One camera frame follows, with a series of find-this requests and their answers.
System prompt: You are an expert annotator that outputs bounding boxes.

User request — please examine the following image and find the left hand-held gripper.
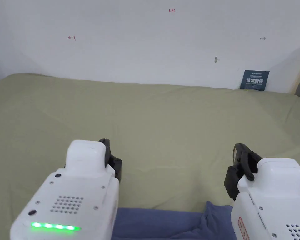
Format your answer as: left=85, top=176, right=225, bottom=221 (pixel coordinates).
left=10, top=138, right=123, bottom=240

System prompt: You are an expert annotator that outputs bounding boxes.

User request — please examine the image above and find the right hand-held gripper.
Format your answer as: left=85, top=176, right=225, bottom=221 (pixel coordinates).
left=224, top=143, right=300, bottom=240

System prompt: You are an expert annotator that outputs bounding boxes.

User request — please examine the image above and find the bed with pale green sheet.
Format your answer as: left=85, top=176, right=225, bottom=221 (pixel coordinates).
left=0, top=73, right=300, bottom=240

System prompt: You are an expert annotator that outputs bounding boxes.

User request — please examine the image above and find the dark blue sign card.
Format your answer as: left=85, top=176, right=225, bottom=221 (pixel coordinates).
left=239, top=70, right=270, bottom=92

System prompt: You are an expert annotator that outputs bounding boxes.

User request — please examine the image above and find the dark blue garment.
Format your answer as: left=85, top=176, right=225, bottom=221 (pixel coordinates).
left=111, top=201, right=238, bottom=240

